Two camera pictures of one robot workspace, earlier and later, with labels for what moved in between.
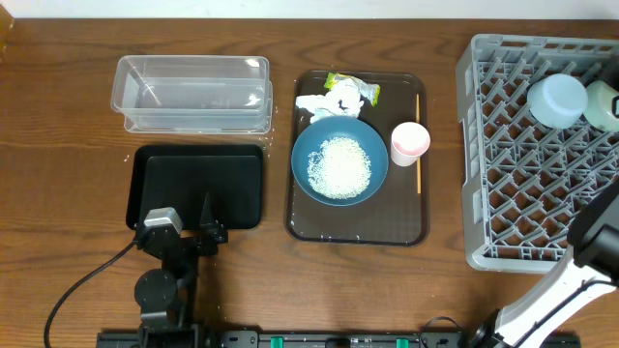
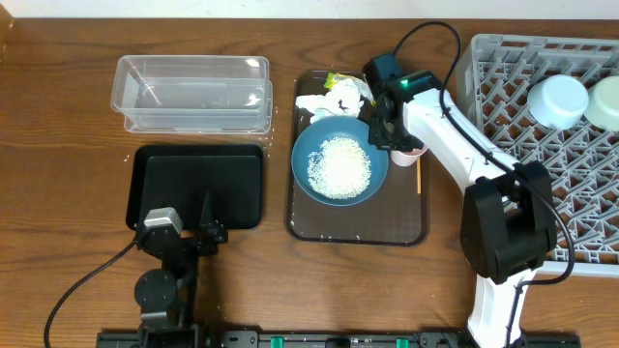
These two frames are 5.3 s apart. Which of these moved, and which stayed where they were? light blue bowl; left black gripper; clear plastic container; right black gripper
Moved: right black gripper
Stayed: clear plastic container; left black gripper; light blue bowl
